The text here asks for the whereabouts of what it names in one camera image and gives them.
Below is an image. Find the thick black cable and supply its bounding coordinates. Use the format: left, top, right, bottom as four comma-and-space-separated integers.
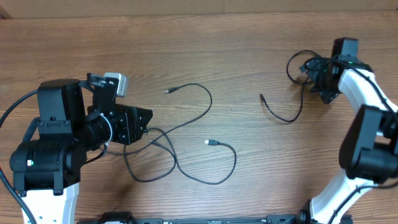
259, 49, 321, 123

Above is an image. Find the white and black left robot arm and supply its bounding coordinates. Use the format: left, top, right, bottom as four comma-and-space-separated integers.
9, 77, 153, 223

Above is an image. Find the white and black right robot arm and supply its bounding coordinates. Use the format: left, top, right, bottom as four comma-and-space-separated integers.
296, 37, 397, 223

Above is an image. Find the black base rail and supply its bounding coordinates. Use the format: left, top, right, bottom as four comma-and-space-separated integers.
77, 214, 296, 224

